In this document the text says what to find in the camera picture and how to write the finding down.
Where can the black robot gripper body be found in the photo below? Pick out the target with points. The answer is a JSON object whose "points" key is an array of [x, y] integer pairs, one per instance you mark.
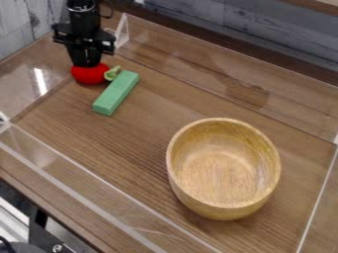
{"points": [[82, 31]]}

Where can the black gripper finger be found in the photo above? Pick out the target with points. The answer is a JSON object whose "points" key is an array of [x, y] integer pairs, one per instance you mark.
{"points": [[94, 56], [77, 54]]}

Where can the red plush strawberry toy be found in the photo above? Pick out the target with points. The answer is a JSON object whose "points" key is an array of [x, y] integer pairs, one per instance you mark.
{"points": [[96, 75]]}

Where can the green rectangular foam block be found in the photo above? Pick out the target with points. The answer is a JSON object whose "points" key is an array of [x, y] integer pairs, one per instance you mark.
{"points": [[116, 93]]}

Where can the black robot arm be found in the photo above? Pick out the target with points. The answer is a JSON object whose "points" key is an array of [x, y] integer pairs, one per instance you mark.
{"points": [[82, 5]]}

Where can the light wooden bowl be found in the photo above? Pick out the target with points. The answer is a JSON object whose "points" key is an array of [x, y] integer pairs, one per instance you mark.
{"points": [[225, 168]]}

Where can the clear acrylic tray enclosure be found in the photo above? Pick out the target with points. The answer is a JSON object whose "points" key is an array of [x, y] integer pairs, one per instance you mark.
{"points": [[94, 169]]}

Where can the black metal table bracket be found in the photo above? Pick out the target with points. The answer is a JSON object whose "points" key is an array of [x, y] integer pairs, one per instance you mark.
{"points": [[41, 237]]}

